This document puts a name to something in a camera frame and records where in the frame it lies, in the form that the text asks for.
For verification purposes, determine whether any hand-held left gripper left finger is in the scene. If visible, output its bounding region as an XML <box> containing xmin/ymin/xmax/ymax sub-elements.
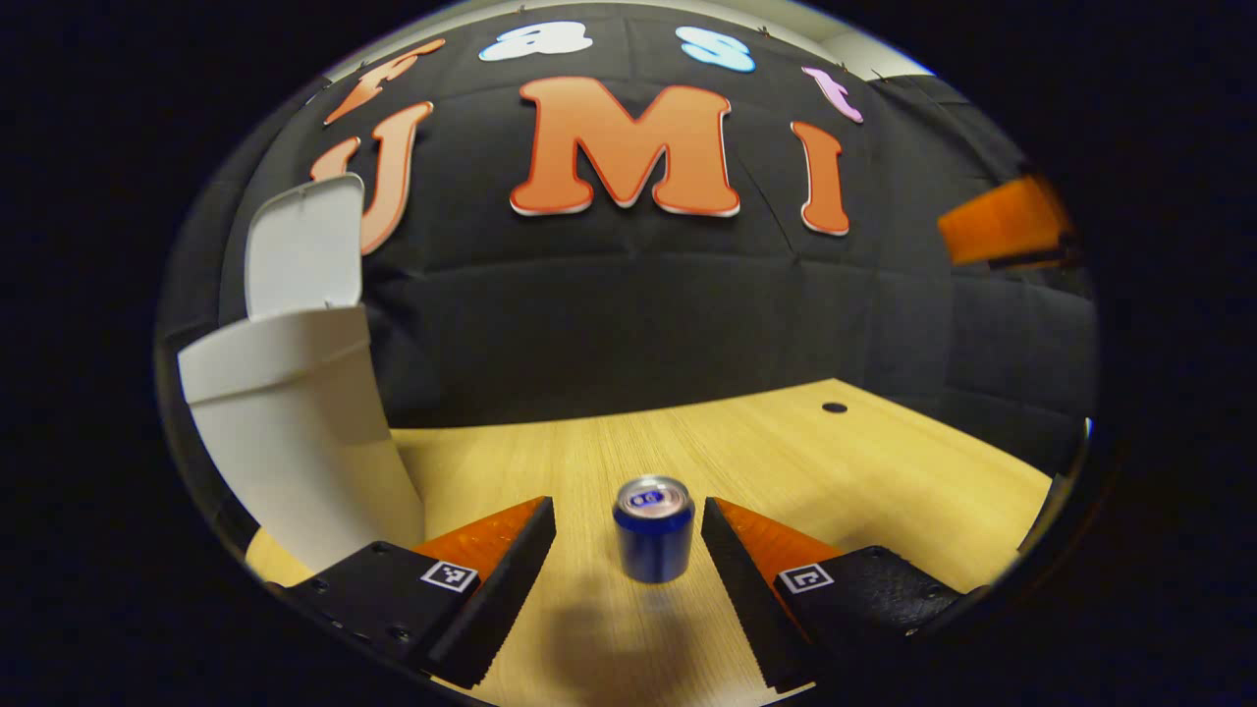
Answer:
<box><xmin>265</xmin><ymin>496</ymin><xmax>558</xmax><ymax>690</ymax></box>

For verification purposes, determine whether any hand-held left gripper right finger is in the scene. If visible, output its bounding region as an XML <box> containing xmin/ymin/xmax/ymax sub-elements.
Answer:
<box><xmin>700</xmin><ymin>496</ymin><xmax>983</xmax><ymax>693</ymax></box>

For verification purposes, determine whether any blue pop can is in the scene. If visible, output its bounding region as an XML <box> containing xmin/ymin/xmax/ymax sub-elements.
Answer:
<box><xmin>612</xmin><ymin>475</ymin><xmax>696</xmax><ymax>584</ymax></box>

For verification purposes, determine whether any white desktop garbage bin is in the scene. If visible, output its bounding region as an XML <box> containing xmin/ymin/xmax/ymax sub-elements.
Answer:
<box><xmin>177</xmin><ymin>173</ymin><xmax>426</xmax><ymax>575</ymax></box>

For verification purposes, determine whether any wooden desktop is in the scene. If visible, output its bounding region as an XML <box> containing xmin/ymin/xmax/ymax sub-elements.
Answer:
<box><xmin>244</xmin><ymin>378</ymin><xmax>1054</xmax><ymax>707</ymax></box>

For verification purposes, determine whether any black backdrop cloth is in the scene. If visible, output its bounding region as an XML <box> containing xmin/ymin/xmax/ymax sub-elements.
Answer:
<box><xmin>157</xmin><ymin>0</ymin><xmax>1099</xmax><ymax>482</ymax></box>

